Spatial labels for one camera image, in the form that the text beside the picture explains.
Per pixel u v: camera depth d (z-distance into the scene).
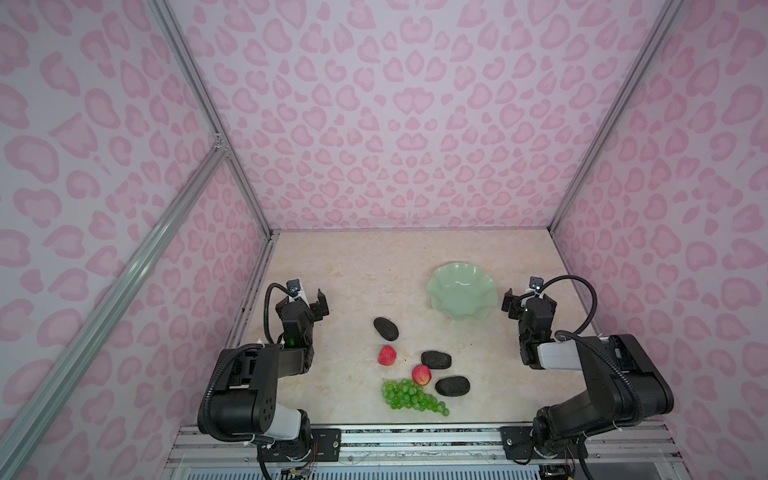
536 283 0.79
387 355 0.84
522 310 0.73
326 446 0.73
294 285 0.78
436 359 0.84
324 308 0.86
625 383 0.42
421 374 0.80
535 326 0.71
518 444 0.73
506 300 0.86
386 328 0.90
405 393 0.76
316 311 0.84
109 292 0.57
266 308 0.64
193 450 0.75
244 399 0.44
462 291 1.03
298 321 0.69
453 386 0.78
